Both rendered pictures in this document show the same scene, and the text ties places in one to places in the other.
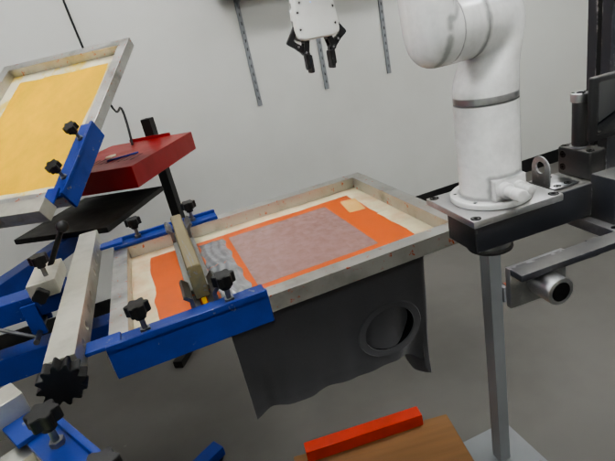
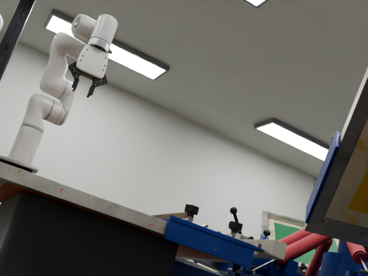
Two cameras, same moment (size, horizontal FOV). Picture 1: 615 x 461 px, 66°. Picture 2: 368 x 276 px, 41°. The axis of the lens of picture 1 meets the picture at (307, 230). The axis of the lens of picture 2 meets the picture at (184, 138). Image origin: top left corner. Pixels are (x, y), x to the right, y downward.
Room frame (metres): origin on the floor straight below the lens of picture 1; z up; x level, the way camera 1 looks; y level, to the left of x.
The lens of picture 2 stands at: (2.75, 0.07, 0.77)
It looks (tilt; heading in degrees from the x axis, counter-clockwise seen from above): 19 degrees up; 173
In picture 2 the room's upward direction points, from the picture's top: 16 degrees clockwise
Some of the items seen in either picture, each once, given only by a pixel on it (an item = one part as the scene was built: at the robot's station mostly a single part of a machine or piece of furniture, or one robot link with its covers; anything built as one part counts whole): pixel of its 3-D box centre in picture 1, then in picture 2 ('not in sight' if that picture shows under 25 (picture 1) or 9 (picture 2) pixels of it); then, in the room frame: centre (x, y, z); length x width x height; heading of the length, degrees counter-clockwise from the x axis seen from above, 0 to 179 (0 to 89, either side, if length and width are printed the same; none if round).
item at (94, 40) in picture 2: not in sight; (100, 47); (1.16, -0.11, 1.54); 0.09 x 0.07 x 0.03; 103
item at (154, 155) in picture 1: (123, 163); not in sight; (2.20, 0.76, 1.06); 0.61 x 0.46 x 0.12; 166
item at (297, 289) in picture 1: (271, 242); (104, 221); (1.11, 0.10, 0.97); 0.79 x 0.58 x 0.04; 106
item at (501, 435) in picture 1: (494, 342); not in sight; (1.15, -0.48, 0.48); 0.22 x 0.22 x 0.96; 16
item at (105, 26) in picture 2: not in sight; (102, 35); (1.12, -0.12, 1.61); 0.15 x 0.10 x 0.11; 23
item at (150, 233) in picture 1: (168, 236); (207, 242); (1.31, 0.40, 0.98); 0.30 x 0.05 x 0.07; 106
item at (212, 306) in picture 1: (193, 326); not in sight; (0.78, 0.25, 0.98); 0.30 x 0.05 x 0.07; 106
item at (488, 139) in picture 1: (493, 151); (24, 147); (0.70, -0.31, 1.21); 0.16 x 0.13 x 0.15; 12
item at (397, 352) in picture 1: (333, 335); not in sight; (0.95, -0.01, 0.77); 0.46 x 0.09 x 0.36; 106
